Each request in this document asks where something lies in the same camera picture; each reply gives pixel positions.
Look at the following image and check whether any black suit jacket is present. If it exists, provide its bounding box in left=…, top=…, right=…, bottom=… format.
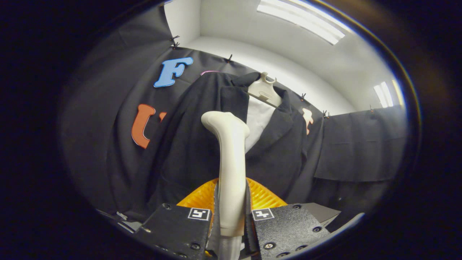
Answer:
left=148, top=71, right=309, bottom=217

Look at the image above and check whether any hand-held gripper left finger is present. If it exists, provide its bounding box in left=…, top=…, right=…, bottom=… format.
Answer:
left=134, top=177, right=221, bottom=259

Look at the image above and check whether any white shirt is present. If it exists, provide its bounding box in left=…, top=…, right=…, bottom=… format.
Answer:
left=245, top=96, right=276, bottom=152

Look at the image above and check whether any white garment steamer wand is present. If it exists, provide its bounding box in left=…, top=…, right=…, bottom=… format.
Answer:
left=201, top=111, right=250, bottom=260

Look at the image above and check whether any black backdrop cloth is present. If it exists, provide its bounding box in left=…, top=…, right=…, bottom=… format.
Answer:
left=60, top=5, right=410, bottom=231

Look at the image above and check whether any long ceiling light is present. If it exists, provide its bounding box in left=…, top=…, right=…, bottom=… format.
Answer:
left=257, top=0, right=352, bottom=46

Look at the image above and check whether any small ceiling light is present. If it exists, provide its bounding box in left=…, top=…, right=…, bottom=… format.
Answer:
left=374, top=80, right=405, bottom=108

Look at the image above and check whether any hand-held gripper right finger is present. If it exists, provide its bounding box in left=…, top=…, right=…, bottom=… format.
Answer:
left=244, top=177, right=331, bottom=260

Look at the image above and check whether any white clothes hanger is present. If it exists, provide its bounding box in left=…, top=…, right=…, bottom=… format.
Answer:
left=248, top=71, right=283, bottom=108

